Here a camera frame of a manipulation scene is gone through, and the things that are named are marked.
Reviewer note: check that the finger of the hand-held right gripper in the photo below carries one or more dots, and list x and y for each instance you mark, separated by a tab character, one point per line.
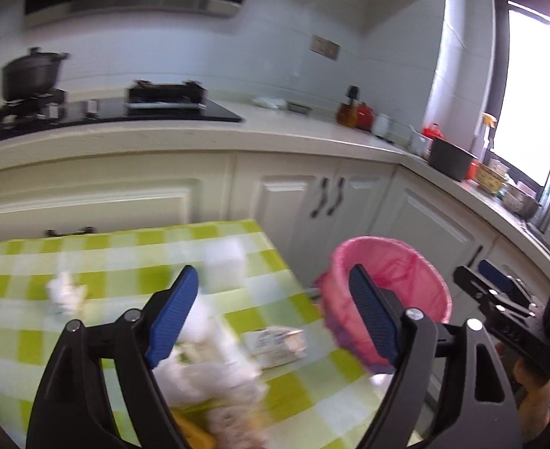
469	283
497	277

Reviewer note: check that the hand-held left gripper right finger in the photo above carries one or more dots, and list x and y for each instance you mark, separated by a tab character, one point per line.
373	322

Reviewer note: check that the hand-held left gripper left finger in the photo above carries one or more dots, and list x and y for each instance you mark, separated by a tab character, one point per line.
172	315

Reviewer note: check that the trash bin with pink liner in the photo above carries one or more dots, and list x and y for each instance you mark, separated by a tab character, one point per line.
396	266

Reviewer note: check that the white tissue pile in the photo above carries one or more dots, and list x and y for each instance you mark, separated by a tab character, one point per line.
209	369

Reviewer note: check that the white printed packet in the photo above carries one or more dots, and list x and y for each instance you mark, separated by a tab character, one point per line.
275	346

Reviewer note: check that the yellow wrapper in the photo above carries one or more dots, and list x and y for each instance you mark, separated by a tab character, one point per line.
193	430

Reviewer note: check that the person's right hand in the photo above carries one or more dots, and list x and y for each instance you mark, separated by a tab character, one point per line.
534	397

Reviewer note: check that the steel bowl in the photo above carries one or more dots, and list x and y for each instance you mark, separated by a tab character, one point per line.
520	201

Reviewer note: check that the green checked tablecloth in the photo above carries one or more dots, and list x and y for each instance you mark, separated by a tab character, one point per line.
115	252

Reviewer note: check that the yellow patterned bowl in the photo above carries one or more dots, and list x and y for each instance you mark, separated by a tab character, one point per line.
490	180

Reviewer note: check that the grey cooker pot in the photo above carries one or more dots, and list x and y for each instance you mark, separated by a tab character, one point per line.
450	161

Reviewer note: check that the white kitchen base cabinet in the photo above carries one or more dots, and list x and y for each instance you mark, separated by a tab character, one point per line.
115	196

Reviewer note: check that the yellow-capped spray bottle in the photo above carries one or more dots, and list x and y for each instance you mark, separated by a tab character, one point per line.
485	142

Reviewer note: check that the white cup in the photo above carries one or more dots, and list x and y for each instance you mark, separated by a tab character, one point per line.
418	142

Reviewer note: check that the kitchen window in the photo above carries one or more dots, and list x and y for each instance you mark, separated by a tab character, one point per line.
527	103

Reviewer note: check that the white ceramic jar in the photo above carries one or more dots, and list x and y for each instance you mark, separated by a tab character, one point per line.
381	125

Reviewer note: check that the red ceramic jar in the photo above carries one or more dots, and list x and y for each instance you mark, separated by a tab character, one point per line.
366	117

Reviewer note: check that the glass oil bottle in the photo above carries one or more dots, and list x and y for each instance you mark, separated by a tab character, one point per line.
348	112

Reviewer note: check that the black glass gas cooktop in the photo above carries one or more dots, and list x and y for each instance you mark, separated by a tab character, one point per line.
111	114

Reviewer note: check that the black burner grate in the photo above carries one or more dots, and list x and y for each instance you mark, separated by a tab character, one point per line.
167	93
26	107

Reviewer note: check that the small grey tray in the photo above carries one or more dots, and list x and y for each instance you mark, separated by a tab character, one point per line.
299	107

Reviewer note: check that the white plastic bag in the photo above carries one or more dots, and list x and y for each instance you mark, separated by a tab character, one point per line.
268	102

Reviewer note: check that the black cooking pot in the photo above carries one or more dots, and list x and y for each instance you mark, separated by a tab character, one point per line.
31	75

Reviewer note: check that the wall socket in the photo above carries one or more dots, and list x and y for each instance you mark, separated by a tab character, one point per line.
318	44
332	50

